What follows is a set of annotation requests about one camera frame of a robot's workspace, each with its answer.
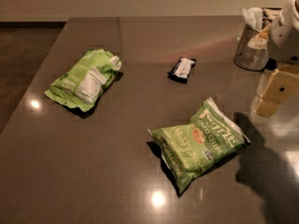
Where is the metal mesh waste basket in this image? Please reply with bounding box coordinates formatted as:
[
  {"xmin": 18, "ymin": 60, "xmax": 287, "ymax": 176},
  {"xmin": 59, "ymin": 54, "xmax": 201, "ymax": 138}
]
[{"xmin": 234, "ymin": 25, "xmax": 269, "ymax": 72}]

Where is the green chip bag nutrition label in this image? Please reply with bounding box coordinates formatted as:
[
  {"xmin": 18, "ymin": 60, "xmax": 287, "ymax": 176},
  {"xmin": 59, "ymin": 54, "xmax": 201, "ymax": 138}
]
[{"xmin": 45, "ymin": 49, "xmax": 122, "ymax": 112}]

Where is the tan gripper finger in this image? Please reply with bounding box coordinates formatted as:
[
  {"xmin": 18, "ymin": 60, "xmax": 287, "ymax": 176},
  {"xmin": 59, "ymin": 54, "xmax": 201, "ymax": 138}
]
[
  {"xmin": 248, "ymin": 25, "xmax": 269, "ymax": 49},
  {"xmin": 254, "ymin": 63, "xmax": 299, "ymax": 118}
]

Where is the white crumpled paper in basket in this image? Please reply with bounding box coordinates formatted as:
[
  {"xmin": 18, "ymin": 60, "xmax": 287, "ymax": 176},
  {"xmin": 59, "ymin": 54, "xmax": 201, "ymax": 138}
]
[{"xmin": 242, "ymin": 7, "xmax": 263, "ymax": 32}]

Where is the wooden crate behind basket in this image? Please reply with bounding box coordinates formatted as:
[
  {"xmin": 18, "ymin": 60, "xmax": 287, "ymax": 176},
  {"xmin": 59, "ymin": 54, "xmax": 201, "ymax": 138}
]
[{"xmin": 263, "ymin": 7, "xmax": 282, "ymax": 28}]

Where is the green jalapeno kettle chip bag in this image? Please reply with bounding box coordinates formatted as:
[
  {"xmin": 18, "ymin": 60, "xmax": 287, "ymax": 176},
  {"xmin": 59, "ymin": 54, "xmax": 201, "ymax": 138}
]
[{"xmin": 148, "ymin": 98, "xmax": 250, "ymax": 193}]

